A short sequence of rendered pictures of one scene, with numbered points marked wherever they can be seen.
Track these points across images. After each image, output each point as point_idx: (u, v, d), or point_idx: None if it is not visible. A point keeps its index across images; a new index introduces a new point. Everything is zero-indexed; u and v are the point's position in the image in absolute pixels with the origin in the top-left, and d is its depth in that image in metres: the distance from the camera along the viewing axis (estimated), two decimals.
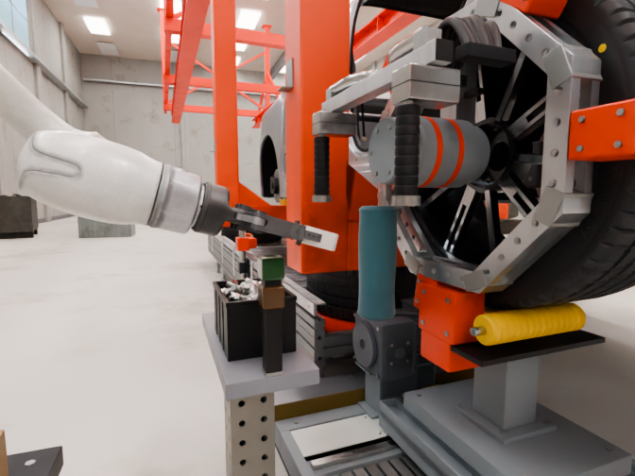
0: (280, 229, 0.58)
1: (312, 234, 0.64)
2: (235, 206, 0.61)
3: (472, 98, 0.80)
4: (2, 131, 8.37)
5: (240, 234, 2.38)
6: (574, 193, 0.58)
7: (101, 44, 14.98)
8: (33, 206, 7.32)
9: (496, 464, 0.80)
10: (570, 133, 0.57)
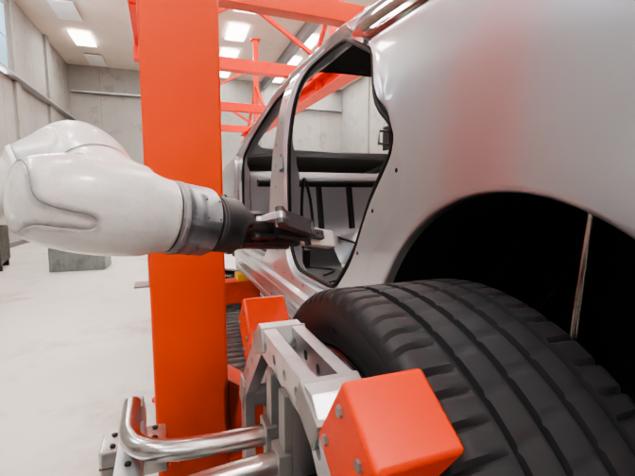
0: None
1: (300, 242, 0.66)
2: (250, 235, 0.55)
3: None
4: None
5: None
6: None
7: (88, 56, 14.67)
8: (3, 237, 7.00)
9: None
10: None
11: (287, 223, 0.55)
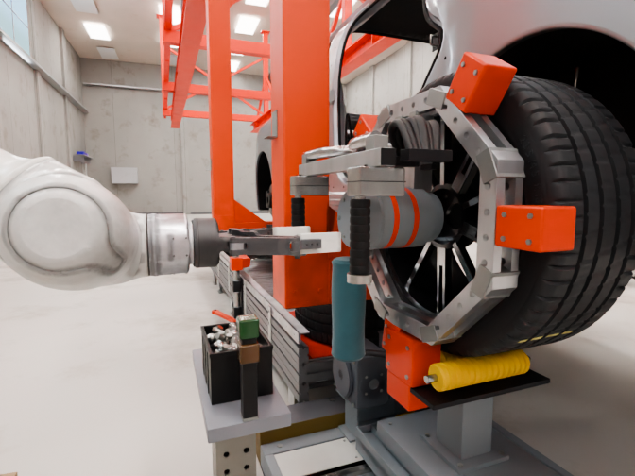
0: None
1: (279, 235, 0.73)
2: None
3: (429, 170, 0.91)
4: (3, 139, 8.47)
5: None
6: (501, 272, 0.69)
7: (101, 49, 15.09)
8: None
9: None
10: (496, 224, 0.67)
11: (243, 252, 0.55)
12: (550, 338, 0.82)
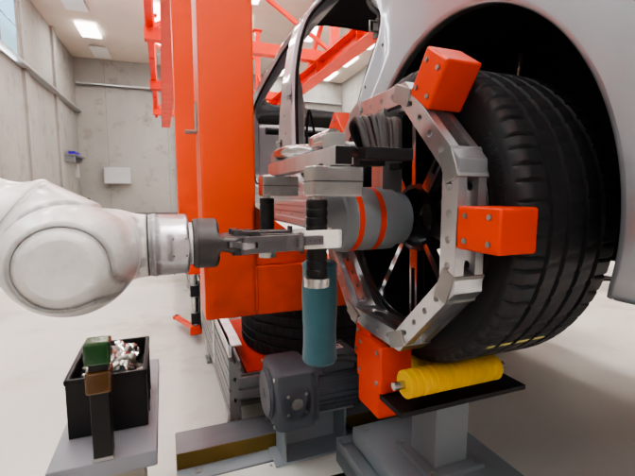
0: None
1: None
2: (231, 251, 0.61)
3: (399, 169, 0.88)
4: None
5: None
6: (464, 276, 0.66)
7: None
8: None
9: None
10: (457, 226, 0.64)
11: (255, 251, 0.57)
12: (521, 343, 0.79)
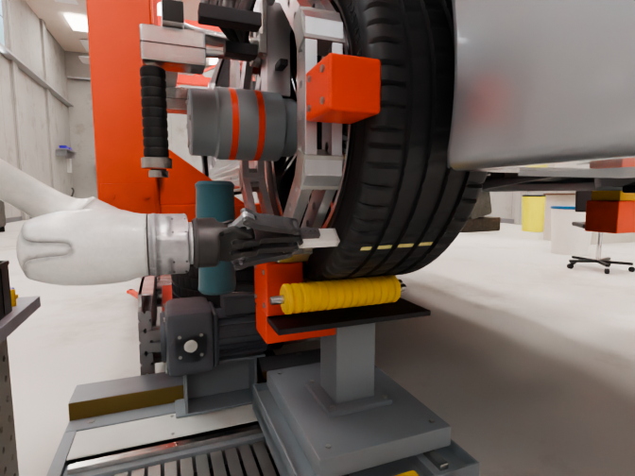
0: (262, 256, 0.67)
1: (303, 246, 0.67)
2: (231, 245, 0.60)
3: (286, 71, 0.81)
4: None
5: None
6: (317, 154, 0.59)
7: None
8: None
9: (309, 433, 0.80)
10: (305, 94, 0.57)
11: (255, 221, 0.58)
12: (406, 250, 0.72)
